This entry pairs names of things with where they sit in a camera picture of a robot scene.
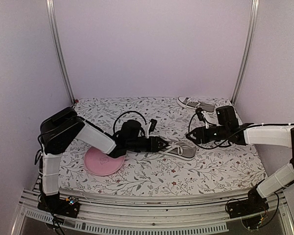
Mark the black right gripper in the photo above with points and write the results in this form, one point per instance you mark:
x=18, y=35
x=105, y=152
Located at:
x=197, y=131

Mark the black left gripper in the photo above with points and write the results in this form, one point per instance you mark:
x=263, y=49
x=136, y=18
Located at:
x=154, y=147

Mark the grey sneaker with red sole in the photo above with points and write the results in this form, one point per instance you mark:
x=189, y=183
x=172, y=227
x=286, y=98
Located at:
x=179, y=150

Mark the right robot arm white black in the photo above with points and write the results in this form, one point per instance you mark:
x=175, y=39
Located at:
x=265, y=134

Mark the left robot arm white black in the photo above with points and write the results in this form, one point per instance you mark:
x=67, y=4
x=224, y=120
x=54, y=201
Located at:
x=60, y=130

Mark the floral patterned table mat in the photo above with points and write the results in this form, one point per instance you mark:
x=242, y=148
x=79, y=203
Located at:
x=150, y=174

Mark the pink plastic plate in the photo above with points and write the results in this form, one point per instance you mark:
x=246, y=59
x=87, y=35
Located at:
x=100, y=164

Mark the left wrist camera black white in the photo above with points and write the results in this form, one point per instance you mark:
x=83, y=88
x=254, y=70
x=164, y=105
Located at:
x=150, y=127

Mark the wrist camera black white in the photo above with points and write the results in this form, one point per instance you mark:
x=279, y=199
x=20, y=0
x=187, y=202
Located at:
x=201, y=116
x=150, y=127

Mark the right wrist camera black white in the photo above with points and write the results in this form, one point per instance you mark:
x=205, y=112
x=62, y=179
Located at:
x=201, y=116

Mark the aluminium front rail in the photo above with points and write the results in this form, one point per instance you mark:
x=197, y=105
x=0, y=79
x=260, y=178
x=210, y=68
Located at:
x=205, y=214

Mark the right aluminium frame post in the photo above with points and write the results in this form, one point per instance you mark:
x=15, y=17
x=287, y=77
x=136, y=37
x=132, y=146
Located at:
x=248, y=44

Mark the aluminium frame post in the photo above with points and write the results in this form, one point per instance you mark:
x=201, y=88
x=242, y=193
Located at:
x=248, y=44
x=59, y=53

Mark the left aluminium frame post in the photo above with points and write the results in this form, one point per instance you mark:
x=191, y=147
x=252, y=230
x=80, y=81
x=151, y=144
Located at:
x=59, y=53

